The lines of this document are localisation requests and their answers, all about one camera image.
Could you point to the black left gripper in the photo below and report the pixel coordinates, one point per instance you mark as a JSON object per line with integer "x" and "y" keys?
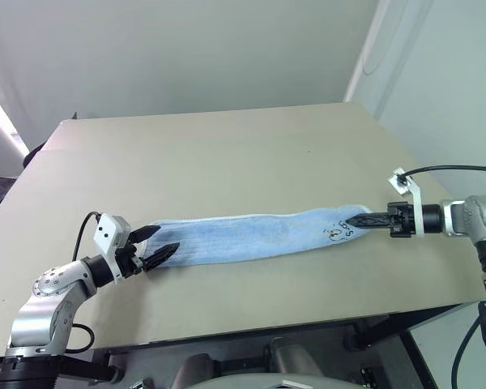
{"x": 127, "y": 261}

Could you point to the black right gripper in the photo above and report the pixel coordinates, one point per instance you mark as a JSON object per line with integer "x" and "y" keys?
{"x": 401, "y": 221}

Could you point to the light blue printed towel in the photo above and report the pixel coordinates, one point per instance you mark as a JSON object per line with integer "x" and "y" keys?
{"x": 243, "y": 239}

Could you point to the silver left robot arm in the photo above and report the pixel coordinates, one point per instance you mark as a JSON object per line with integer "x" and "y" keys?
{"x": 36, "y": 316}

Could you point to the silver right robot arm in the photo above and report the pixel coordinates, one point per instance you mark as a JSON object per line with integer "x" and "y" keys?
{"x": 478, "y": 215}

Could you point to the grey rounded robot part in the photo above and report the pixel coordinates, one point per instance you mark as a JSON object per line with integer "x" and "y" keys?
{"x": 194, "y": 370}
{"x": 291, "y": 360}

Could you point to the black caster wheel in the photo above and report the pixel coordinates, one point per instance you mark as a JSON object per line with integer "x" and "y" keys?
{"x": 115, "y": 373}

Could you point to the black rounded object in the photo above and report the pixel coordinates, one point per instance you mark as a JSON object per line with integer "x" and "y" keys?
{"x": 32, "y": 156}

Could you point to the light grey curved robot body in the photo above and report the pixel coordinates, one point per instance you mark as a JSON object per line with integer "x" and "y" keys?
{"x": 267, "y": 383}

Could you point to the white cylindrical roll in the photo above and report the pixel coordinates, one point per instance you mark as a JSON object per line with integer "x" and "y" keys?
{"x": 2, "y": 129}

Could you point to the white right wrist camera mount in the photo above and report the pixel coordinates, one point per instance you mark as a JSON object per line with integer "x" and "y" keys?
{"x": 416, "y": 206}

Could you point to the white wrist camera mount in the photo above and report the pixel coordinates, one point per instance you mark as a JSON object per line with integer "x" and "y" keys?
{"x": 105, "y": 237}
{"x": 416, "y": 206}

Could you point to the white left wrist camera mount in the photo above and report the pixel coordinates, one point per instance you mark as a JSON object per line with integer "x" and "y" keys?
{"x": 105, "y": 237}

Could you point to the black table frame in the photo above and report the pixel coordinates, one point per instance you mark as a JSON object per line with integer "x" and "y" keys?
{"x": 389, "y": 324}

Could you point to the white wall corner trim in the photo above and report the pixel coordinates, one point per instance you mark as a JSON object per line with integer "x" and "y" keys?
{"x": 364, "y": 52}

